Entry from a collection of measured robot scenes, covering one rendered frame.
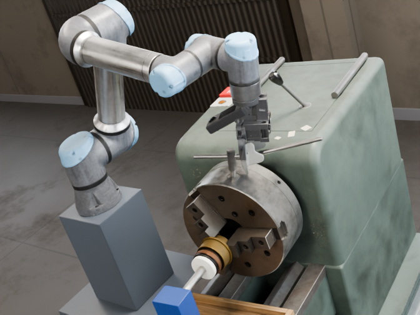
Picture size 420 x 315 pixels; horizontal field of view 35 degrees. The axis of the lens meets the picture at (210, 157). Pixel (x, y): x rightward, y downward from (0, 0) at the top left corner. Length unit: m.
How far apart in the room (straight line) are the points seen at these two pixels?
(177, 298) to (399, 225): 1.02
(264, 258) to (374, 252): 0.48
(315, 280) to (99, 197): 0.71
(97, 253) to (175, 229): 1.86
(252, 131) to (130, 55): 0.35
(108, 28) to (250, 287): 0.86
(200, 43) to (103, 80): 0.46
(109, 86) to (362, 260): 0.93
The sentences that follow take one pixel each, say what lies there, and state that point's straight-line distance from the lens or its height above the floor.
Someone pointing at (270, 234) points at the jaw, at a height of 1.10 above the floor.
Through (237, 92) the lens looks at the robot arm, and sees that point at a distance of 1.59.
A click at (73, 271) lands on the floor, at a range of 4.03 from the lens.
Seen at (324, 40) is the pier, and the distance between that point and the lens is 4.35.
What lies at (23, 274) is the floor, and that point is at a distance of 4.24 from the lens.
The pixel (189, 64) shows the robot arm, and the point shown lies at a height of 1.59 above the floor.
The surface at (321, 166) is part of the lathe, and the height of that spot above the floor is 1.19.
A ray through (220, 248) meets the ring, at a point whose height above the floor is 1.11.
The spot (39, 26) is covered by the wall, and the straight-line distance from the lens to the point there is 6.50.
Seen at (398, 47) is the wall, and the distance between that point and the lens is 4.32.
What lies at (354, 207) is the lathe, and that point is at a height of 0.96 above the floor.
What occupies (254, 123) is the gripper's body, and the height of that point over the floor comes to 1.39.
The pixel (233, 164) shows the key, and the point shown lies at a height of 1.28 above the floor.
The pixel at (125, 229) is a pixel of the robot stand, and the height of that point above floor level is 1.02.
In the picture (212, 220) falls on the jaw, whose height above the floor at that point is 1.14.
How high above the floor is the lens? 2.08
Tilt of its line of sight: 26 degrees down
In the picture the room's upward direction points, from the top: 18 degrees counter-clockwise
